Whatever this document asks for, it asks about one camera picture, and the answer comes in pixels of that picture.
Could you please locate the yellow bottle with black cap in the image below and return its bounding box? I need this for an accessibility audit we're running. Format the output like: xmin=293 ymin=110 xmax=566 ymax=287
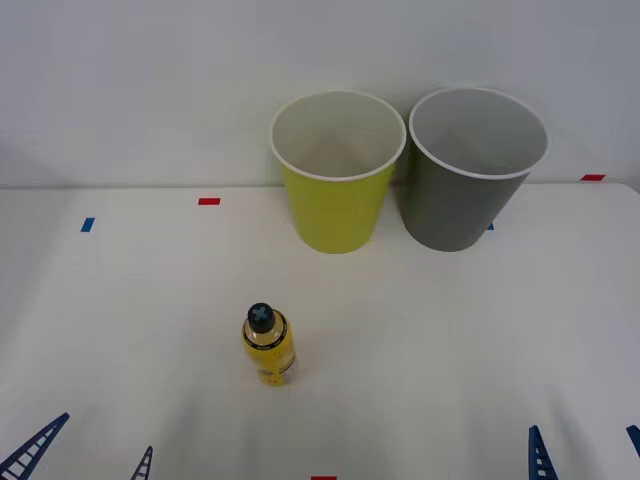
xmin=241 ymin=302 xmax=301 ymax=389

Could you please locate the grey plastic bin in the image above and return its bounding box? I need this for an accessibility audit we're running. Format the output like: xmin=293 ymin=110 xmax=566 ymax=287
xmin=408 ymin=86 xmax=550 ymax=253

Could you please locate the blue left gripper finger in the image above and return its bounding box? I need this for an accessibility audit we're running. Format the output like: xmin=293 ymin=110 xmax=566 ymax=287
xmin=0 ymin=412 xmax=71 ymax=480
xmin=130 ymin=445 xmax=155 ymax=480

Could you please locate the yellow-green plastic bin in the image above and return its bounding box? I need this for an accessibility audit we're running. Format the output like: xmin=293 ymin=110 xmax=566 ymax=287
xmin=270 ymin=89 xmax=407 ymax=255

